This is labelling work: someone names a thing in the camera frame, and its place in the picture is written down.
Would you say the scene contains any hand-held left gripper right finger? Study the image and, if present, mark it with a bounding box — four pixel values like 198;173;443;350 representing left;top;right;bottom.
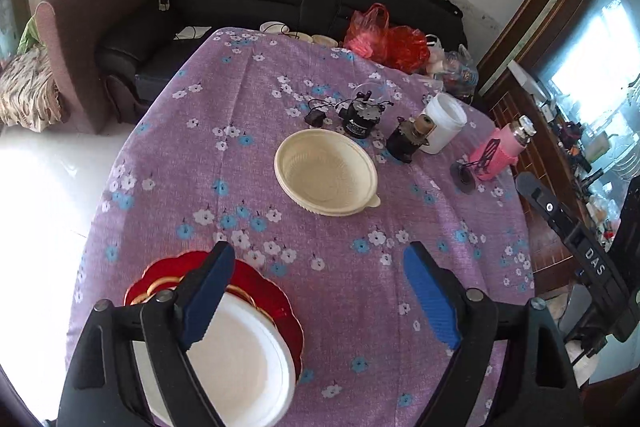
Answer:
402;241;583;427

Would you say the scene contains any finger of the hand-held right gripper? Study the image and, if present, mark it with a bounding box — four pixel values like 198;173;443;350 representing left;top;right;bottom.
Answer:
515;172;608;280

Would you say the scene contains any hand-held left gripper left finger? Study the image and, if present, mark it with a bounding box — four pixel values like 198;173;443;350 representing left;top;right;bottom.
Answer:
57;241;236;427

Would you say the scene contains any red glass plate gold rim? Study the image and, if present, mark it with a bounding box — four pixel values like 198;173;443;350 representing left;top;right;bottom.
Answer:
130;278;273;320

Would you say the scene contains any large red scalloped plate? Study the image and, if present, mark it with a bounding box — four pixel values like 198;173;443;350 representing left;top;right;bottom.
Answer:
123;249;306;383

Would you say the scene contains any white plate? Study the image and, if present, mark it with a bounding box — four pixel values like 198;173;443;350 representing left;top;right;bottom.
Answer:
131;289;297;427

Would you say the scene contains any white plastic jug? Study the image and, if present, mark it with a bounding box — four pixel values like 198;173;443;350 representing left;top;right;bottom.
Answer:
584;131;612;164

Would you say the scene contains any purple floral tablecloth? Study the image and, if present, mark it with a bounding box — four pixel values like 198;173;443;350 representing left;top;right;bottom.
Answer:
67;27;536;427

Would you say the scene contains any pink thermos flask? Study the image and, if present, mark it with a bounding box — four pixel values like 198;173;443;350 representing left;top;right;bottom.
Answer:
495;116;536;158

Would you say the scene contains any black phone stand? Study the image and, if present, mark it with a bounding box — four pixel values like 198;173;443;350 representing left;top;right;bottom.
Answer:
449;157;493;194

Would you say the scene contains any white flat box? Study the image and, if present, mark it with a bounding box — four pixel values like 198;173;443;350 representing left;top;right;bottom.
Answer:
507;59;548;100

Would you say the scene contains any white plastic jar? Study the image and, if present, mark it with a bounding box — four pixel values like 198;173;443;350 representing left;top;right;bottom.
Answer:
420;93;468;155

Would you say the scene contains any dark device with wooden knob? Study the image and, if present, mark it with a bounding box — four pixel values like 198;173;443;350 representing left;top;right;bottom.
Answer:
386;114;435;164

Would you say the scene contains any beige plastic bowl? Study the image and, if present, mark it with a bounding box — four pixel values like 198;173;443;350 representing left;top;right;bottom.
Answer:
274;129;382;217

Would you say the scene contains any clear bag of bottles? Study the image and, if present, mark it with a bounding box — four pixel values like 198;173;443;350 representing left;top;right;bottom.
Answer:
425;34;481;100

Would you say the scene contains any black cylindrical motor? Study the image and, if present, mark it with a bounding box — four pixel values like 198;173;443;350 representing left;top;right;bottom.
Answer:
342;91;386;139

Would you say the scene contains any small black adapter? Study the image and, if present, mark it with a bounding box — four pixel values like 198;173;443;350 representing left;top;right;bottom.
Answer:
306;99;333;128

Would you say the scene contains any wooden cabinet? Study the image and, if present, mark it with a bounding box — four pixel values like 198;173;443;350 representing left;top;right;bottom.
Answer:
475;0;640;258

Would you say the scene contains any red plastic bag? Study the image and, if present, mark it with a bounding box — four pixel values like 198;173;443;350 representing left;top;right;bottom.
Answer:
384;26;432;74

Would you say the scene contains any floral blanket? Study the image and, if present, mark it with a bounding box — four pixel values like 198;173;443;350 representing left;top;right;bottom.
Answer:
0;49;68;132

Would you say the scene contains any pink plastic bag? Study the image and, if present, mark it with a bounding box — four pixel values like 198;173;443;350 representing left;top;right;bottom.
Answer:
342;3;392;58

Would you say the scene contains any brown armchair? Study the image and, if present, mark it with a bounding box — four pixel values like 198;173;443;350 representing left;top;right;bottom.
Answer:
31;0;176;134

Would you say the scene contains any green cloth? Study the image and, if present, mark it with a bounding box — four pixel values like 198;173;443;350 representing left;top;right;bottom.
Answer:
17;14;41;55

